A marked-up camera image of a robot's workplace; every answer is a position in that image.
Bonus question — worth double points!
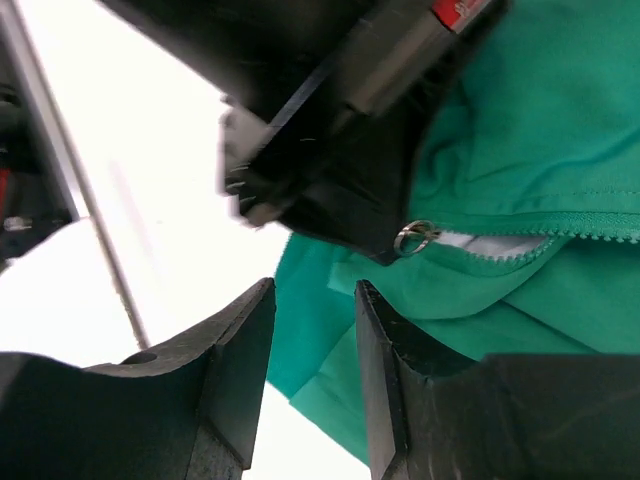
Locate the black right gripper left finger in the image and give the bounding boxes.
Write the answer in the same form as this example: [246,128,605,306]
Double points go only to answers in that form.
[1,278,276,479]

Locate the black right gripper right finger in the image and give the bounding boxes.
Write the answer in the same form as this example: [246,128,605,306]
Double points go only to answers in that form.
[355,281,639,479]

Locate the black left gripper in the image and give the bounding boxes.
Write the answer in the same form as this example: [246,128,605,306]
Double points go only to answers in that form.
[108,1,510,265]

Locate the silver zipper pull ring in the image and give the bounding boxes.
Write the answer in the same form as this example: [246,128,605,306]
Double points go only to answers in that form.
[392,218,443,257]

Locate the green zip-up jacket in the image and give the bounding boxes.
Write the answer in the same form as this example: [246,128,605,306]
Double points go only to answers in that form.
[267,1,639,461]

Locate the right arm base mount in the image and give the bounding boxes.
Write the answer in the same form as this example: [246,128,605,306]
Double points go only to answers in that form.
[1,48,73,269]

